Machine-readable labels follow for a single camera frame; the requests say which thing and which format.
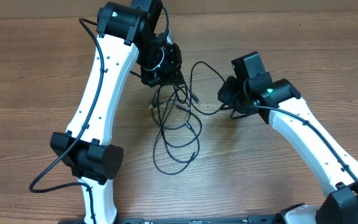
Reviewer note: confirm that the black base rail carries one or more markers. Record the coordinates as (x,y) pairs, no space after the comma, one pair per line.
(194,220)

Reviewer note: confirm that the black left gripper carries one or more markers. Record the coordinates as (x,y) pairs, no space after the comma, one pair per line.
(172,76)

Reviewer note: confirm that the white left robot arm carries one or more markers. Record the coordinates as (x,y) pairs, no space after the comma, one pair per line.
(124,36)

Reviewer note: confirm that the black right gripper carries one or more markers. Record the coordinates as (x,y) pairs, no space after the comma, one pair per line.
(225,97)

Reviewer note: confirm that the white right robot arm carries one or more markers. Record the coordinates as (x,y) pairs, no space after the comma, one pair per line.
(251,90)

